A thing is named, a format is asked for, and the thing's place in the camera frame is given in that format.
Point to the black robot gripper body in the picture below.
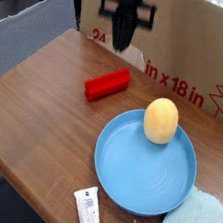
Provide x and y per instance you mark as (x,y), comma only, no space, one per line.
(126,13)

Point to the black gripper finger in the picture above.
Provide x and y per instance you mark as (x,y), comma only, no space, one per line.
(123,29)

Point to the red plastic block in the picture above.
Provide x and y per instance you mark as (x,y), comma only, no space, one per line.
(107,84)

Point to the brown cardboard box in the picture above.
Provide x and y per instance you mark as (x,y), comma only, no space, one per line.
(183,50)

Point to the yellow potato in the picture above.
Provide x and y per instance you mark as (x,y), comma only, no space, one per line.
(160,121)

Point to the grey fabric panel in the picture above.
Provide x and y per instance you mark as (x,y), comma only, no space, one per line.
(26,32)

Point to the blue round plate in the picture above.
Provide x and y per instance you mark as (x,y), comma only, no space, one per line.
(141,177)

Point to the white cream tube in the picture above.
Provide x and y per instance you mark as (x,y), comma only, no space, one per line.
(87,205)

